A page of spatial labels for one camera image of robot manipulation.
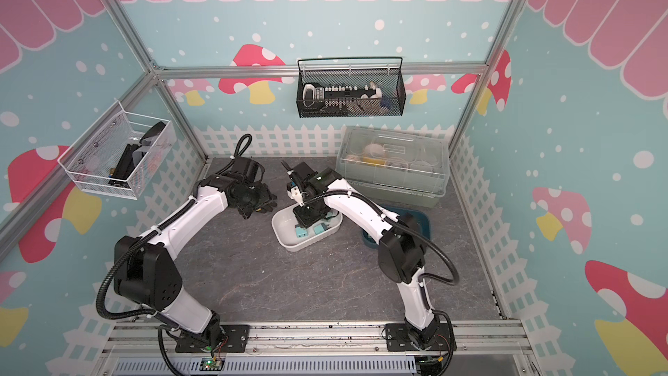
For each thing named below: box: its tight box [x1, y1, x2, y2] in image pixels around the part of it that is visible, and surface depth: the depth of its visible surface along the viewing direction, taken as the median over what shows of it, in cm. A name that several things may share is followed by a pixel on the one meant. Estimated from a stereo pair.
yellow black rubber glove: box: [250, 189, 278, 214], surface depth 81 cm
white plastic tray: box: [271, 205, 344, 253], surface depth 96 cm
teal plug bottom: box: [294, 225, 309, 239], surface depth 96 cm
